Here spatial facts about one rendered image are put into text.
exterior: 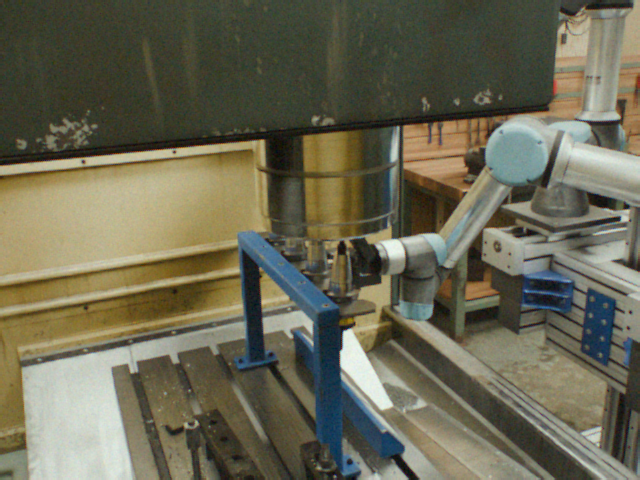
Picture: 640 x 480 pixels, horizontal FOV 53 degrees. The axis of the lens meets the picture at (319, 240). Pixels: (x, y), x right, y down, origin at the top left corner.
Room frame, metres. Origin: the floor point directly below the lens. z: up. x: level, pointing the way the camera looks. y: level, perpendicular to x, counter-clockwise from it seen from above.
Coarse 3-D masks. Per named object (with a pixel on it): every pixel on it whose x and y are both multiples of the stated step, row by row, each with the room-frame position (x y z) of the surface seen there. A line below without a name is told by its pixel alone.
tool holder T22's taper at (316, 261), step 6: (312, 246) 1.11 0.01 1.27; (318, 246) 1.11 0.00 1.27; (324, 246) 1.11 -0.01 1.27; (312, 252) 1.11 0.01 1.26; (318, 252) 1.10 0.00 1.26; (324, 252) 1.11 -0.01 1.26; (306, 258) 1.12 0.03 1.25; (312, 258) 1.10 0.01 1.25; (318, 258) 1.10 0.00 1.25; (324, 258) 1.11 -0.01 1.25; (306, 264) 1.11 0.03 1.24; (312, 264) 1.10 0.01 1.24; (318, 264) 1.10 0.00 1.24; (324, 264) 1.11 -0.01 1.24; (306, 270) 1.11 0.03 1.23; (312, 270) 1.10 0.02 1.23; (318, 270) 1.10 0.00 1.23; (324, 270) 1.10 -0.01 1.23
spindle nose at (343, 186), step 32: (384, 128) 0.64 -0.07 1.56; (256, 160) 0.67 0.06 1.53; (288, 160) 0.63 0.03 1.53; (320, 160) 0.62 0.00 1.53; (352, 160) 0.62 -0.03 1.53; (384, 160) 0.64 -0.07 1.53; (256, 192) 0.67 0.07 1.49; (288, 192) 0.63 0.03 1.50; (320, 192) 0.62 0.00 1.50; (352, 192) 0.62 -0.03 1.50; (384, 192) 0.64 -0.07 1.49; (288, 224) 0.63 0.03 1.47; (320, 224) 0.62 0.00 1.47; (352, 224) 0.62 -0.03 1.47; (384, 224) 0.64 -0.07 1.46
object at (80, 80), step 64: (0, 0) 0.47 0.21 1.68; (64, 0) 0.48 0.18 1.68; (128, 0) 0.50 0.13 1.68; (192, 0) 0.52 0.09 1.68; (256, 0) 0.54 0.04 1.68; (320, 0) 0.56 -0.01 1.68; (384, 0) 0.58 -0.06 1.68; (448, 0) 0.61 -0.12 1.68; (512, 0) 0.63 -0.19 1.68; (0, 64) 0.47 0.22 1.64; (64, 64) 0.48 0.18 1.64; (128, 64) 0.50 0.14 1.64; (192, 64) 0.52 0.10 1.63; (256, 64) 0.54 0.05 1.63; (320, 64) 0.56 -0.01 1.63; (384, 64) 0.58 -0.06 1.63; (448, 64) 0.61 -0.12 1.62; (512, 64) 0.64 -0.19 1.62; (0, 128) 0.46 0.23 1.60; (64, 128) 0.48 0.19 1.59; (128, 128) 0.50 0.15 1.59; (192, 128) 0.52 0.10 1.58; (256, 128) 0.54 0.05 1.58; (320, 128) 0.56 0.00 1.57
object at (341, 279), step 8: (336, 256) 1.01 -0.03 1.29; (344, 256) 1.01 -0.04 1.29; (336, 264) 1.01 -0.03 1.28; (344, 264) 1.00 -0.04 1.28; (336, 272) 1.00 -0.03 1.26; (344, 272) 1.00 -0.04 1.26; (336, 280) 1.00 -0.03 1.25; (344, 280) 1.00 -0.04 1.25; (352, 280) 1.01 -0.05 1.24; (328, 288) 1.02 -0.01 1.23; (336, 288) 1.00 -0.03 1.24; (344, 288) 1.00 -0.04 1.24; (352, 288) 1.01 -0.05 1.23
